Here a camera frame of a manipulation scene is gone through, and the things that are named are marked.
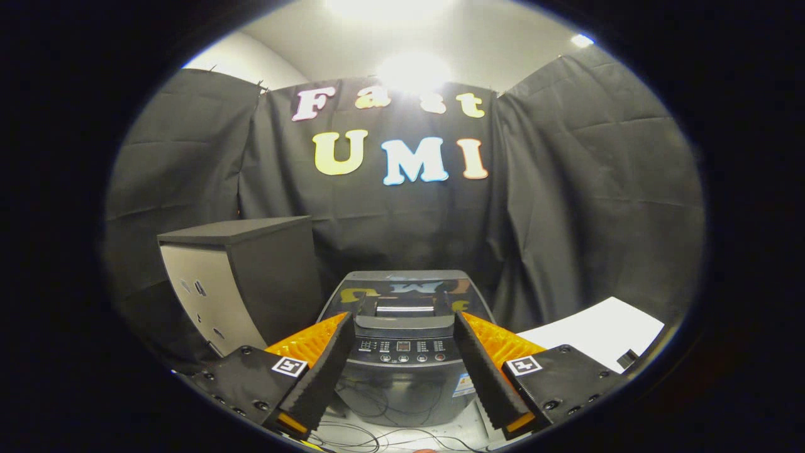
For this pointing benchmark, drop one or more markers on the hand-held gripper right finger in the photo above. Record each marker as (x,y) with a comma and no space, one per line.
(484,377)

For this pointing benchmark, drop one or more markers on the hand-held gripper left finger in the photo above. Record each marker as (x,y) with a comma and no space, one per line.
(321,377)

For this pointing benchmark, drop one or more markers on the dark grey washing machine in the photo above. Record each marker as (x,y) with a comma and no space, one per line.
(402,390)

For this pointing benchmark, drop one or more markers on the dark grey cabinet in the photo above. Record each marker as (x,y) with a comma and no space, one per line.
(277,277)

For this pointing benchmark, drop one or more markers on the white flat board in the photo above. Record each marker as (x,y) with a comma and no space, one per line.
(597,330)

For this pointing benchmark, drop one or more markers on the small black clip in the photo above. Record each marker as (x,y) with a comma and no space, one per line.
(627,359)

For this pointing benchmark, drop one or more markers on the black backdrop cloth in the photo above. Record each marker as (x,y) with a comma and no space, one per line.
(566,189)

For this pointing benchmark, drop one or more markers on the round ceiling light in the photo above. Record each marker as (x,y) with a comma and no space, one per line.
(412,70)

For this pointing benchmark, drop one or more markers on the rectangular ceiling light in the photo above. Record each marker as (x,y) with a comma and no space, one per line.
(582,40)

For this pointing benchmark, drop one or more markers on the large ceiling light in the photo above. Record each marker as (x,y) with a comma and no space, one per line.
(387,7)

